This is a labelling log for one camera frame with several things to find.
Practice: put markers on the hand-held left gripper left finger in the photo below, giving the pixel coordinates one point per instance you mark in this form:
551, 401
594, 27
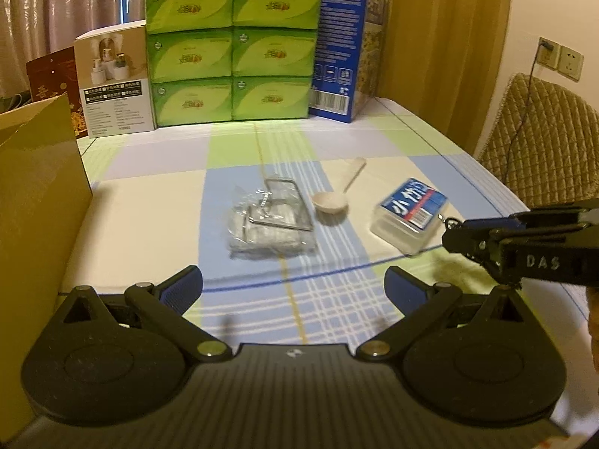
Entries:
182, 287

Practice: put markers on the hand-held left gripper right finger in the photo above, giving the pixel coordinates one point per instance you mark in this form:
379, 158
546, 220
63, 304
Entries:
402, 287

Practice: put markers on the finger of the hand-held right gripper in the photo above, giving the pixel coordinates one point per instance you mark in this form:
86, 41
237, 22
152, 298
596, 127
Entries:
468, 241
557, 210

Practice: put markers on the clear plastic box blue label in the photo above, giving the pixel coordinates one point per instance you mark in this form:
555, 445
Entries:
407, 210

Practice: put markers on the brown cardboard box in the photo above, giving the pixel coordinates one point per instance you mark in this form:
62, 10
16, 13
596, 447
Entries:
37, 220

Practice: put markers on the chair with quilted cover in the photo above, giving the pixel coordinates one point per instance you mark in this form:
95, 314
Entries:
547, 149

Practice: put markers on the white plastic spoon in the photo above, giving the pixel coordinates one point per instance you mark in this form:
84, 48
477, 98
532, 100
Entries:
330, 202

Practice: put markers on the clear bag of metal parts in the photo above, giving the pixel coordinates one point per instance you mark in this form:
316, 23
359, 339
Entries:
276, 224

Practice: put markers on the golden curtain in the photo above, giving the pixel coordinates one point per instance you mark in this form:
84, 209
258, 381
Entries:
444, 32

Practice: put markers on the white product carton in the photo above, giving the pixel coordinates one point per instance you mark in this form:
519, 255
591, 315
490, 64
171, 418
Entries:
117, 84

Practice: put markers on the tall blue carton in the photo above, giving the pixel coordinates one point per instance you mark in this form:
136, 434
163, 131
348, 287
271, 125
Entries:
337, 46

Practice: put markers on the stack of green tissue packs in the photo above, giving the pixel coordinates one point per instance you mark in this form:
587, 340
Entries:
234, 51

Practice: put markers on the dark red patterned box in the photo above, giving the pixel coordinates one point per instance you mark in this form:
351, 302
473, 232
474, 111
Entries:
51, 79

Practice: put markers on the shimmering pale curtain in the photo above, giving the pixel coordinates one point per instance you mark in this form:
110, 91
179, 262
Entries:
70, 0

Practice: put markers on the wall socket plate with plug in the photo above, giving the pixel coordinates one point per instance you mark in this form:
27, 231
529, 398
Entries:
547, 52

